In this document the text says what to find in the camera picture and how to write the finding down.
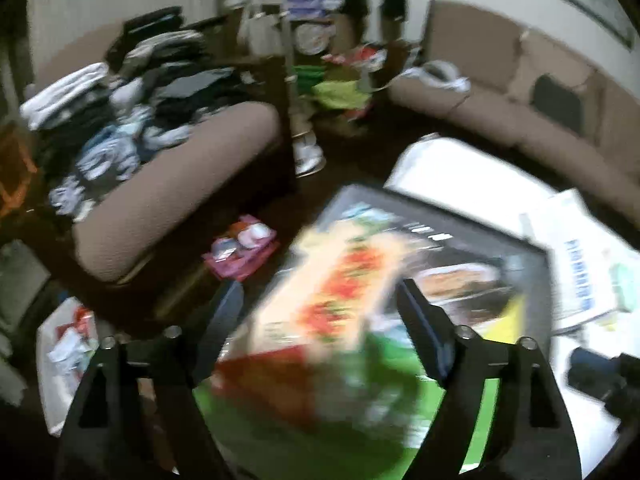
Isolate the pile of clothes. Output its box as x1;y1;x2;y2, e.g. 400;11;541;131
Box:
20;6;248;222

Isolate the green yellow bag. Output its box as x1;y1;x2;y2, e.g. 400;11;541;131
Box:
294;65;370;110

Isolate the green plastic dish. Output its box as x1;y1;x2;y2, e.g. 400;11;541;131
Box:
611;263;639;312

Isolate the brown sofa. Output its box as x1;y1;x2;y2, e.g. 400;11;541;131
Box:
390;0;639;224

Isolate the brown armchair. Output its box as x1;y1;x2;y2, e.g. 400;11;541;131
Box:
29;22;281;283

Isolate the black cushion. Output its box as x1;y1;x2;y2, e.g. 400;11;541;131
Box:
530;75;584;136

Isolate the bamboo skewer packet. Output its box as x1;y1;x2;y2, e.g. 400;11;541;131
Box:
192;204;528;480

